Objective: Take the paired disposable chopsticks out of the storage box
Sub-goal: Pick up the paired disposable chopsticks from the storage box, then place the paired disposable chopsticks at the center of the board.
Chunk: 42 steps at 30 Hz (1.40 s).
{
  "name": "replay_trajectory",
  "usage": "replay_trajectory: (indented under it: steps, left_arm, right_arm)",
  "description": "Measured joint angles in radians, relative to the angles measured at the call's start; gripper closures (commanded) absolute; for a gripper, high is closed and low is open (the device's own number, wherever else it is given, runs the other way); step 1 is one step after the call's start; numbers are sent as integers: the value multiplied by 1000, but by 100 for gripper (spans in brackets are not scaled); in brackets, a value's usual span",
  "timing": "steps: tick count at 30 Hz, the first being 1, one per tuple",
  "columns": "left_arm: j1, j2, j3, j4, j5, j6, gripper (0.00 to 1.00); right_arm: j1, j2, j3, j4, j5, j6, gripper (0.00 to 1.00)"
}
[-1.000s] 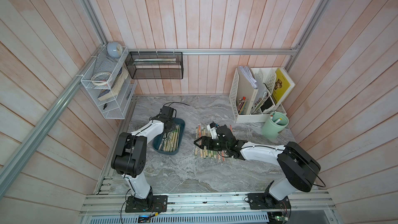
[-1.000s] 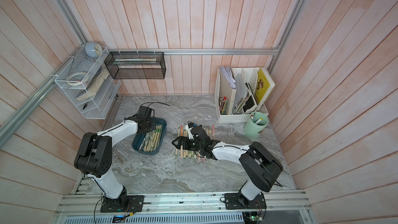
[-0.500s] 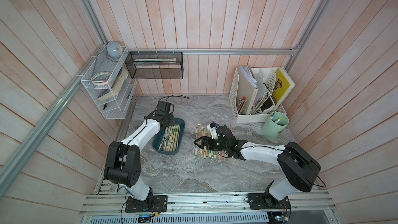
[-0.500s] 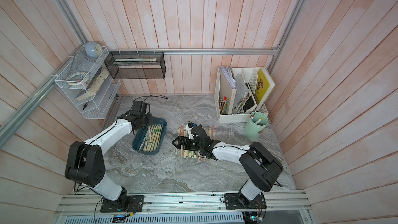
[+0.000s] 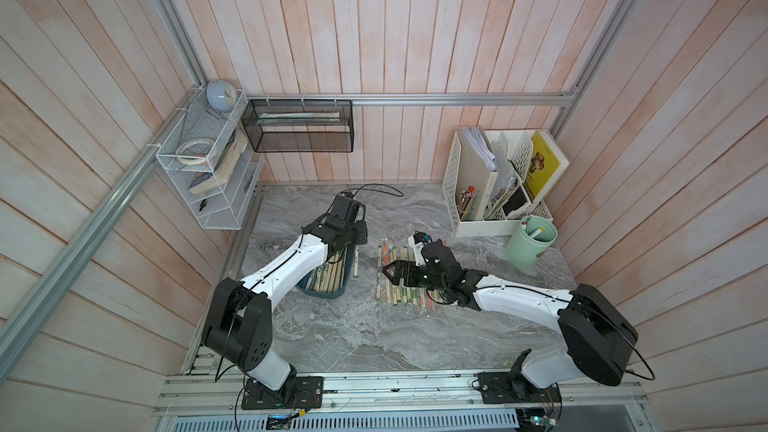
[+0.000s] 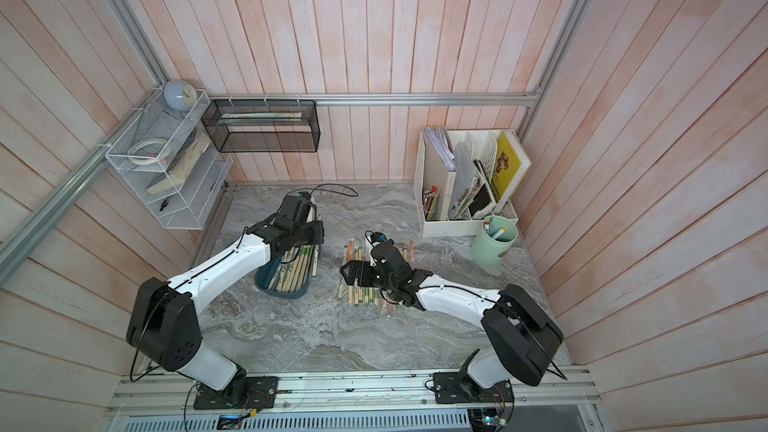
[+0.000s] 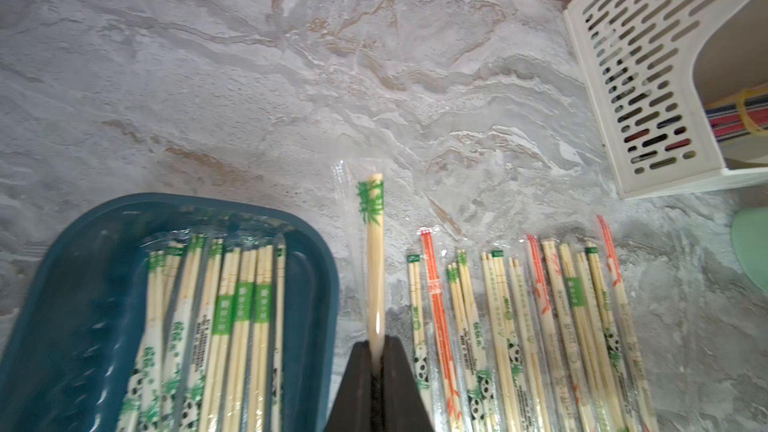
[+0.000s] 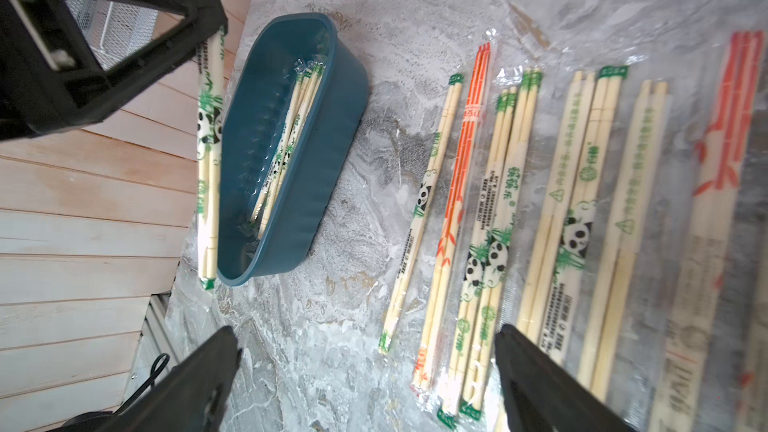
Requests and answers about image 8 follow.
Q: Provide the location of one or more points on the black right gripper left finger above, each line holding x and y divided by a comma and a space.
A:
193, 397

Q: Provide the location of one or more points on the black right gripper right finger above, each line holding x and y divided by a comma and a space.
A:
538, 395

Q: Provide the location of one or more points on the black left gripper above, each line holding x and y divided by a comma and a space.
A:
37, 98

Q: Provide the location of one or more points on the plain bamboo chopsticks pair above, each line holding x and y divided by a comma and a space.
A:
474, 264

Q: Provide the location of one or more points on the red striped chopsticks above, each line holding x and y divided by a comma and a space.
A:
423, 370

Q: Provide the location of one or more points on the teal plastic storage tray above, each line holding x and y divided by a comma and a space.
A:
251, 133

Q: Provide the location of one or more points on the panda printed chopsticks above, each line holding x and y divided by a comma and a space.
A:
420, 212

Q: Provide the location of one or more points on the panda chopsticks in tray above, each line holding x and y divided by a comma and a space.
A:
302, 99

